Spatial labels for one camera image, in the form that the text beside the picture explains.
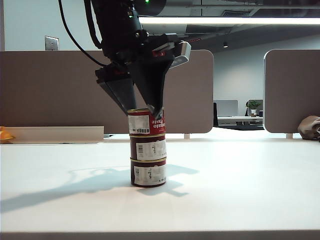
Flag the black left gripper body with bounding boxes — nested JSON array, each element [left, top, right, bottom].
[[100, 29, 176, 73]]

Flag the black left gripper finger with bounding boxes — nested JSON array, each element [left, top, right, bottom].
[[131, 49, 176, 121], [94, 64, 138, 116]]

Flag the bright red tomato paste can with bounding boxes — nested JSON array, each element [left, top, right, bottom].
[[127, 107, 167, 136]]

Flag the dark red tin can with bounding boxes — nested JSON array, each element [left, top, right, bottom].
[[129, 157, 167, 188], [129, 133, 167, 161]]

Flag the beige long flat box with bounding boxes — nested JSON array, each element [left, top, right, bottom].
[[0, 125, 105, 145]]

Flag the grey background divider panel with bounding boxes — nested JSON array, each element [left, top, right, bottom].
[[215, 99, 239, 118]]

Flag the wide brown desk divider panel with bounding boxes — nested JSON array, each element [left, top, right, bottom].
[[0, 49, 215, 135]]

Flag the white background desk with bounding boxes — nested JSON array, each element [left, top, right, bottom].
[[217, 115, 264, 127]]

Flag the long ceiling light strip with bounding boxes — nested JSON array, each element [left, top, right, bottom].
[[138, 16, 320, 26]]

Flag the green potted plant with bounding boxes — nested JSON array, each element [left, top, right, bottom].
[[246, 99, 262, 117]]

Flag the orange round object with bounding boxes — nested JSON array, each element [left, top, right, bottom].
[[0, 126, 17, 144]]

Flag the narrow brown desk divider panel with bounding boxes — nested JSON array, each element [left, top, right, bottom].
[[263, 48, 320, 134]]

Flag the brown fabric bag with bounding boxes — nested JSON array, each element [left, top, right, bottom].
[[297, 115, 320, 143]]

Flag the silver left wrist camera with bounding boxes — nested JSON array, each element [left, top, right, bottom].
[[172, 40, 193, 69]]

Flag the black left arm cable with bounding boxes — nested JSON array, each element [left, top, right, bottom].
[[58, 0, 109, 67]]

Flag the metal wall switch plate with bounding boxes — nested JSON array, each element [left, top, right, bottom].
[[44, 35, 60, 52]]

